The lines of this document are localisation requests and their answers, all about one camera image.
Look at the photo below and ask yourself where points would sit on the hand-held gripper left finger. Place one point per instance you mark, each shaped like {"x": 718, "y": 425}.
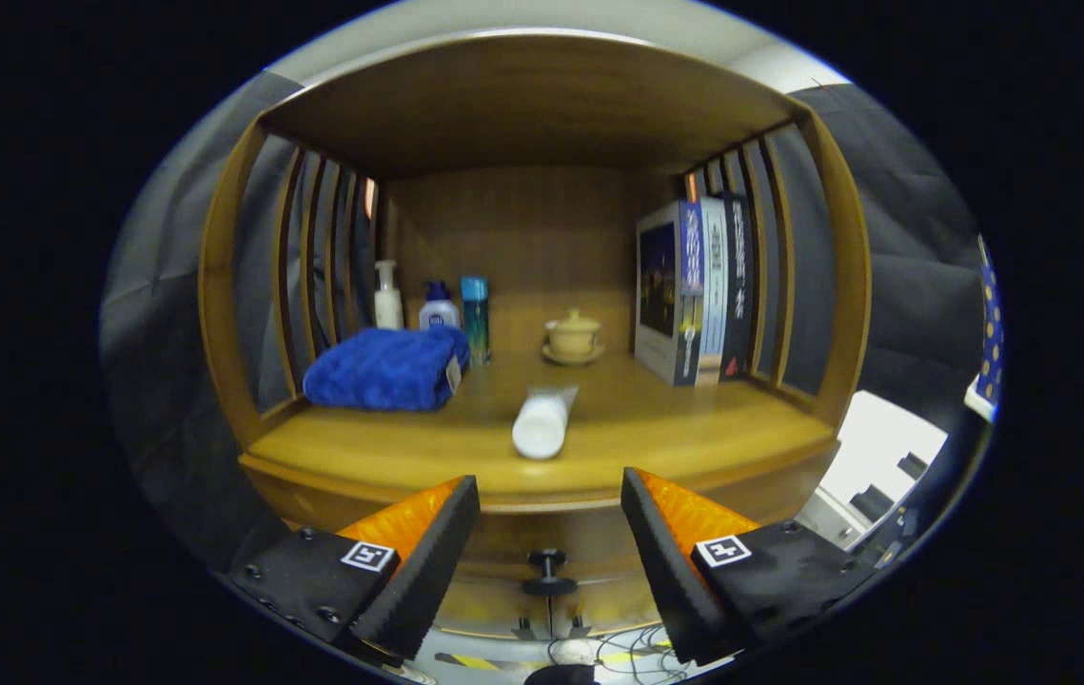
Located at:
{"x": 432, "y": 561}

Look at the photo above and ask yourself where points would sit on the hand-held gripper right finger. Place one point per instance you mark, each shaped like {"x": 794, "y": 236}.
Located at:
{"x": 665, "y": 561}

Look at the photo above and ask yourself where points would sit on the wooden drawer with black knob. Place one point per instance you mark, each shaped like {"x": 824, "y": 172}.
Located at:
{"x": 551, "y": 528}

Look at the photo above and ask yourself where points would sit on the white green tube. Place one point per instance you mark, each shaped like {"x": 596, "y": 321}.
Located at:
{"x": 542, "y": 428}

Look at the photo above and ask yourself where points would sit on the wooden countertop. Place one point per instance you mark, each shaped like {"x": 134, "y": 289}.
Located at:
{"x": 656, "y": 428}

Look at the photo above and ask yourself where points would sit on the wooden cabinet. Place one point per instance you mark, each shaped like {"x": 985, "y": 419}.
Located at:
{"x": 532, "y": 105}

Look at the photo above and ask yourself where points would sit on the blue folded towel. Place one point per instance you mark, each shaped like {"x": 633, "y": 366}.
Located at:
{"x": 380, "y": 371}

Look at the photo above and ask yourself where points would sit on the cream saucer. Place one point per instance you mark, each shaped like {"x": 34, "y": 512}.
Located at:
{"x": 573, "y": 358}

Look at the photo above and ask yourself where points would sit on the black computer tower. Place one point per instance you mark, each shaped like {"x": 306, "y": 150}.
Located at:
{"x": 889, "y": 538}

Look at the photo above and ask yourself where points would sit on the clear blue bottle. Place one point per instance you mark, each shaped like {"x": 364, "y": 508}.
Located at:
{"x": 476, "y": 323}

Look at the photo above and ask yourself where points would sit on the cream lidded teacup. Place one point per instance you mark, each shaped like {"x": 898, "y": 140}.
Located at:
{"x": 573, "y": 335}

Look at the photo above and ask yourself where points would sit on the white bottle with blue cap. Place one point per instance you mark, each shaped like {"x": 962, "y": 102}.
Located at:
{"x": 439, "y": 312}

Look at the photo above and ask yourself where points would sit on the white storage box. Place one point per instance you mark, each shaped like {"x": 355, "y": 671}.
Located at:
{"x": 884, "y": 438}

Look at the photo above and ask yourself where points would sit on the white pump bottle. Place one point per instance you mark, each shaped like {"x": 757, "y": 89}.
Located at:
{"x": 388, "y": 304}

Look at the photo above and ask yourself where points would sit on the white book with dark cover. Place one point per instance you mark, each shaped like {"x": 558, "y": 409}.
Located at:
{"x": 658, "y": 295}

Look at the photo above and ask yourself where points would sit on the light blue spine book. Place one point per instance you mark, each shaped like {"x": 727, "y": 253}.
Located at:
{"x": 713, "y": 285}

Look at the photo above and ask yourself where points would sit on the black spine book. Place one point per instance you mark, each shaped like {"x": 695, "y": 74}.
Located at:
{"x": 739, "y": 285}

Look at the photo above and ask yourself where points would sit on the white side table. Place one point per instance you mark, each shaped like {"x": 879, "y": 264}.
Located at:
{"x": 979, "y": 404}

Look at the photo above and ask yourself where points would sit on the blue gold-dotted gift bag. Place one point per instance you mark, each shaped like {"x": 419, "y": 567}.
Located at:
{"x": 991, "y": 342}

